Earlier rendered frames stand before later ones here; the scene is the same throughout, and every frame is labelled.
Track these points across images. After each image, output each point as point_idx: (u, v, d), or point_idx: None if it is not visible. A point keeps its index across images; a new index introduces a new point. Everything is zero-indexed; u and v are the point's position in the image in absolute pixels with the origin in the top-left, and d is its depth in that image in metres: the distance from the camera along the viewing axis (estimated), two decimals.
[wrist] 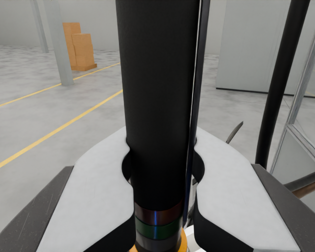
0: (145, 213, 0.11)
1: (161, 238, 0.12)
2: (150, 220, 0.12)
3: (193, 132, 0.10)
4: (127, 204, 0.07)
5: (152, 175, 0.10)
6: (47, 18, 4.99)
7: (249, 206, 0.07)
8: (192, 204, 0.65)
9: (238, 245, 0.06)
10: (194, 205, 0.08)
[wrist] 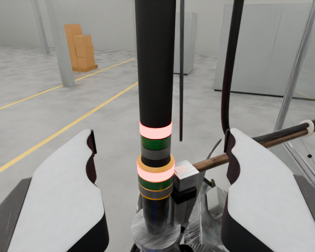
0: (148, 131, 0.20)
1: (157, 149, 0.21)
2: (151, 136, 0.20)
3: (181, 80, 0.18)
4: (97, 206, 0.07)
5: (152, 104, 0.18)
6: (49, 21, 5.11)
7: (283, 216, 0.06)
8: None
9: None
10: (224, 206, 0.08)
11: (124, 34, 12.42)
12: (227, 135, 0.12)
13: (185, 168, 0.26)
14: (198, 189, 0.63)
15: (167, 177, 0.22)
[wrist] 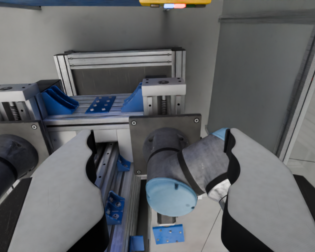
0: None
1: None
2: None
3: None
4: (97, 206, 0.07)
5: None
6: None
7: (283, 216, 0.06)
8: None
9: None
10: (224, 206, 0.08)
11: None
12: (227, 135, 0.12)
13: None
14: None
15: None
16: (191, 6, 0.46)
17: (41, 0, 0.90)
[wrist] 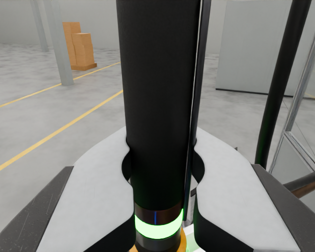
0: (145, 213, 0.11)
1: (161, 238, 0.12)
2: (149, 220, 0.12)
3: (193, 133, 0.10)
4: (127, 204, 0.07)
5: (152, 175, 0.10)
6: (47, 19, 4.99)
7: (249, 207, 0.07)
8: (190, 216, 0.68)
9: (238, 245, 0.06)
10: (194, 205, 0.08)
11: None
12: None
13: None
14: None
15: None
16: None
17: None
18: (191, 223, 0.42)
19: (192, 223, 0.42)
